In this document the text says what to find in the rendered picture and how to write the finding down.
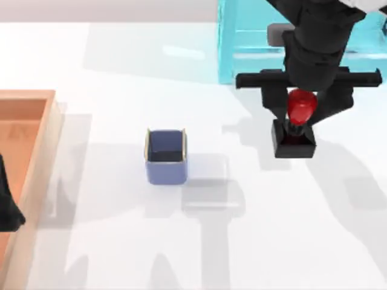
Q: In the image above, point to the pale grey rounded box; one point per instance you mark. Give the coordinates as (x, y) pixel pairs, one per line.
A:
(275, 34)

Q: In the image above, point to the salmon shallow wooden box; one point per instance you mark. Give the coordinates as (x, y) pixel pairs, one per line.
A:
(33, 133)

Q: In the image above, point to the blue square cup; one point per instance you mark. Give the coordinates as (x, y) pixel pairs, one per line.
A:
(166, 172)

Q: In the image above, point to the light blue rack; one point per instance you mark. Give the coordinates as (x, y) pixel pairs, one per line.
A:
(242, 39)

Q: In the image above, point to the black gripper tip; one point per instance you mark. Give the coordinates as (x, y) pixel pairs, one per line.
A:
(7, 208)

